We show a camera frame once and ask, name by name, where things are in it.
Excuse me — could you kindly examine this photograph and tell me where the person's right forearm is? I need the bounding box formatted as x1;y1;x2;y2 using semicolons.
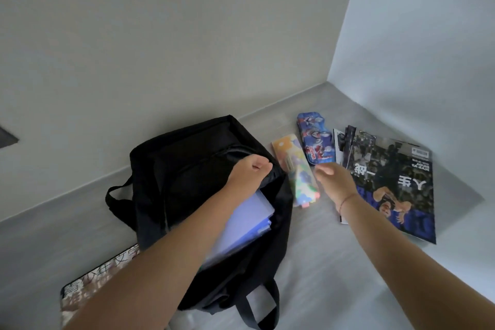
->
338;194;495;330

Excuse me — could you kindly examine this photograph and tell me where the magazine with pale hands cover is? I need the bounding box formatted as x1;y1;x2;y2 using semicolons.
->
60;243;142;328

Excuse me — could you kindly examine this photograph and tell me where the person's left hand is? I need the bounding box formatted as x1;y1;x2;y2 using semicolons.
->
226;154;273;200

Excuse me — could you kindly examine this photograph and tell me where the person's right hand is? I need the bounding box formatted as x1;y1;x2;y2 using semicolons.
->
313;162;360;211

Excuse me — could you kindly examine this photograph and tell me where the red string bracelet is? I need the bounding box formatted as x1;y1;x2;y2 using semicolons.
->
338;192;360;215

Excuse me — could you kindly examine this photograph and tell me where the white magazine with blue print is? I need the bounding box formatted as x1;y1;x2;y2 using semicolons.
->
333;127;351;225

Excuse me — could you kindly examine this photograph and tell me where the dark crowd photo magazine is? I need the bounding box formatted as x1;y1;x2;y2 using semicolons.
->
342;124;437;245

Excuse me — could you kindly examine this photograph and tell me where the black backpack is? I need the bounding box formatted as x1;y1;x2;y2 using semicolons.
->
105;114;294;330

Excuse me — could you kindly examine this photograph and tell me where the grey wall socket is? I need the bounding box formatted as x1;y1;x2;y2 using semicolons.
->
0;126;19;150

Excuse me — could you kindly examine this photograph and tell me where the pastel flower pencil pouch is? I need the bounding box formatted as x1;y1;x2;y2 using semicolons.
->
270;133;322;209

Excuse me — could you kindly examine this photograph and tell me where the person's left forearm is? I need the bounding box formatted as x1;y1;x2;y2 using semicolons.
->
63;185;256;330

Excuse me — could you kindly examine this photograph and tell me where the blue cartoon pencil tin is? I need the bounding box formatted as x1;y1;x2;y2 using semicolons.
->
296;111;336;166

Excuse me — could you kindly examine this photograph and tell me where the clear folder with green spine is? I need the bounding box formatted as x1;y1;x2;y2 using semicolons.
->
201;190;275;265

